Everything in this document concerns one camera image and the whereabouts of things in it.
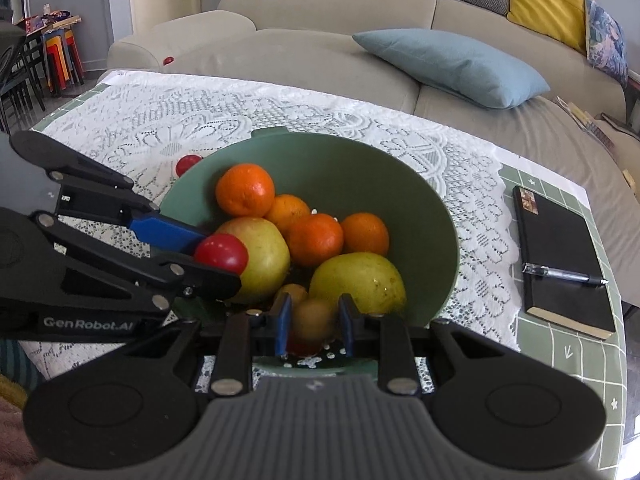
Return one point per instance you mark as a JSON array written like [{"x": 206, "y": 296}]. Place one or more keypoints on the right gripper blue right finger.
[{"x": 385, "y": 339}]

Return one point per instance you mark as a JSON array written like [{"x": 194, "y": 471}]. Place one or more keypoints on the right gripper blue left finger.
[{"x": 252, "y": 332}]

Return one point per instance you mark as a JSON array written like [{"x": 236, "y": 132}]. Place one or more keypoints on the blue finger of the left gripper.
[{"x": 165, "y": 233}]

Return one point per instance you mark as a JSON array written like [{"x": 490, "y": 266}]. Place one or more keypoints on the green-yellow pear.
[{"x": 374, "y": 283}]

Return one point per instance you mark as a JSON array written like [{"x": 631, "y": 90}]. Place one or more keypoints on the brown kiwi fruit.
[{"x": 296, "y": 292}]

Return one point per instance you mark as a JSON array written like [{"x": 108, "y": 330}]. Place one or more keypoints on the brown kiwi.
[{"x": 313, "y": 320}]

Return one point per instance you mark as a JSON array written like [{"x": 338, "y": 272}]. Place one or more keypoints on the red-yellow apple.
[{"x": 268, "y": 257}]

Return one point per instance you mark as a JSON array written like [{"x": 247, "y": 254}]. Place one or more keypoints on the large orange mandarin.
[{"x": 245, "y": 190}]

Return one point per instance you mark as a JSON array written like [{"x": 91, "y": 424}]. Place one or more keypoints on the orange mandarin back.
[{"x": 313, "y": 239}]

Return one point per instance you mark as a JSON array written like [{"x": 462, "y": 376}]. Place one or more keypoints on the orange mandarin small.
[{"x": 285, "y": 210}]

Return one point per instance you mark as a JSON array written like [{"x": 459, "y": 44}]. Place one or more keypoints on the red cherry tomato front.
[{"x": 301, "y": 348}]

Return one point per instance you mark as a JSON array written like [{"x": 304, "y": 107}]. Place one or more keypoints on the red cherry tomato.
[
  {"x": 222, "y": 251},
  {"x": 301, "y": 348},
  {"x": 185, "y": 163}
]

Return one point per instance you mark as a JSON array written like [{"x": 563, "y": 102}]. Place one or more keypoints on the red cherry tomato middle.
[{"x": 222, "y": 251}]

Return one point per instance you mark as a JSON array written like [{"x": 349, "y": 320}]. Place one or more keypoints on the red cherry tomato right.
[{"x": 185, "y": 163}]

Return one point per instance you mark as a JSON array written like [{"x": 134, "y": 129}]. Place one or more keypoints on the white lace tablecloth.
[{"x": 141, "y": 125}]

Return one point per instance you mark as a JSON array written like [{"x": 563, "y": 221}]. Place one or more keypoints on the black silver pen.
[{"x": 563, "y": 275}]

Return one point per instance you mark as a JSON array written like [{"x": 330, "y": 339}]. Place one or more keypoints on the stacked colourful stools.
[{"x": 63, "y": 60}]

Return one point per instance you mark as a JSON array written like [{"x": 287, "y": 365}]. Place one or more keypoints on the black notebook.
[{"x": 552, "y": 235}]

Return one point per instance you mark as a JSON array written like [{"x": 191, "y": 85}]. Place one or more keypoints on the green grid table mat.
[{"x": 600, "y": 364}]

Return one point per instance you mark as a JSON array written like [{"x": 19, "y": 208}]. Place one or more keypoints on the beige sofa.
[{"x": 308, "y": 44}]

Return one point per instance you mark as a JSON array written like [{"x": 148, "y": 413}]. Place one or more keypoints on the light blue cushion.
[{"x": 456, "y": 64}]

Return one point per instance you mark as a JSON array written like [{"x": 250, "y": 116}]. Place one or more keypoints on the books on sofa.
[{"x": 590, "y": 124}]

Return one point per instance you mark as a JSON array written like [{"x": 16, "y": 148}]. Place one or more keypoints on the blue floral cushion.
[{"x": 605, "y": 43}]

